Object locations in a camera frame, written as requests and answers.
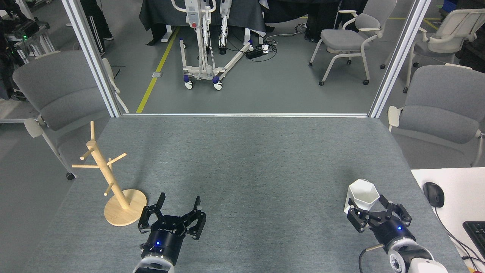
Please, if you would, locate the black power strip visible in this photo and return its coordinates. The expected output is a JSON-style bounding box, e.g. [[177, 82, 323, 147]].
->
[[246, 45, 270, 59]]

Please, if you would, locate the equipment rack with green light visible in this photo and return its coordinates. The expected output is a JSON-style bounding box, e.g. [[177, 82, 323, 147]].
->
[[0, 21, 56, 65]]

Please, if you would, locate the silver table edge rail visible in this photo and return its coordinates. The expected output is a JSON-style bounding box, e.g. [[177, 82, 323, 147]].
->
[[120, 113, 370, 118]]

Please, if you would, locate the white stand on wheels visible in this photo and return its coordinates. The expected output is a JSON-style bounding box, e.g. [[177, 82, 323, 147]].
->
[[171, 0, 253, 91]]

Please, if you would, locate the dark cloth covered table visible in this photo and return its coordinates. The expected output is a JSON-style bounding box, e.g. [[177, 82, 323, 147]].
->
[[139, 0, 266, 46]]

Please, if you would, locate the wooden cup rack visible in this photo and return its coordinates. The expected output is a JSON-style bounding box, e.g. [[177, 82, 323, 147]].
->
[[72, 121, 147, 227]]

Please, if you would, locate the silver frame post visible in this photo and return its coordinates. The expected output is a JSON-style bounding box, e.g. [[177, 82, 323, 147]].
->
[[368, 0, 432, 118], [61, 0, 122, 118]]

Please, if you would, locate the black mouse cable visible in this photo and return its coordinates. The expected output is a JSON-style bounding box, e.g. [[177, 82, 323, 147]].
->
[[434, 207, 485, 264]]

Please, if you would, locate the person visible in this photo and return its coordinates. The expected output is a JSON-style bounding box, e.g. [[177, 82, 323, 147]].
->
[[80, 0, 114, 56]]

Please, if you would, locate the grey chair with cream frame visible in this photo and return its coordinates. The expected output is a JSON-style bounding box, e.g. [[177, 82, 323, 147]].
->
[[13, 50, 129, 180], [308, 0, 397, 86], [387, 64, 485, 167], [380, 8, 485, 94]]

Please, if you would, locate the white hexagonal cup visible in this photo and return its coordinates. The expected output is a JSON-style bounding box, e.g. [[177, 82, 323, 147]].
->
[[344, 179, 380, 215]]

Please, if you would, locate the black keyboard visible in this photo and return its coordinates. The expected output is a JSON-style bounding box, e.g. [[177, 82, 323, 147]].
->
[[463, 221, 485, 259]]

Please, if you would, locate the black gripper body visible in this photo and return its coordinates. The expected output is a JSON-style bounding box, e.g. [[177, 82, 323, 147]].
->
[[369, 218, 415, 251], [142, 215, 189, 266]]

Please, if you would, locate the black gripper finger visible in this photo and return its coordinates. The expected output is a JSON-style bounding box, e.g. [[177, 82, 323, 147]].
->
[[347, 205, 379, 232], [138, 193, 166, 234], [379, 195, 412, 224], [182, 196, 207, 240]]

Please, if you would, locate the black computer mouse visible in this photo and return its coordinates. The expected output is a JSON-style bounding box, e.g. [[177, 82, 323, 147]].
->
[[423, 182, 445, 208]]

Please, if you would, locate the white desk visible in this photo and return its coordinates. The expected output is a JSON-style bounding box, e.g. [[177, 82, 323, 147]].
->
[[411, 167, 485, 273]]

